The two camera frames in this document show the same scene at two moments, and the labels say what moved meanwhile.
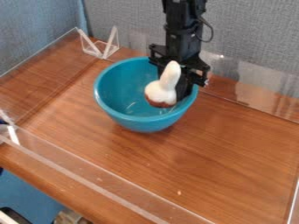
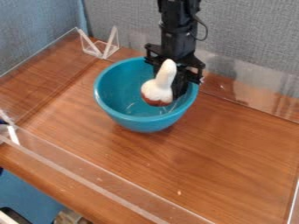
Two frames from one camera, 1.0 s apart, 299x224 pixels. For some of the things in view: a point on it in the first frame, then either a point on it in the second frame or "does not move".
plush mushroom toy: (162, 91) does not move
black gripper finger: (183, 85) -> (181, 82)
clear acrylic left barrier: (64, 53) does not move
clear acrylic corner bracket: (100, 48) does not move
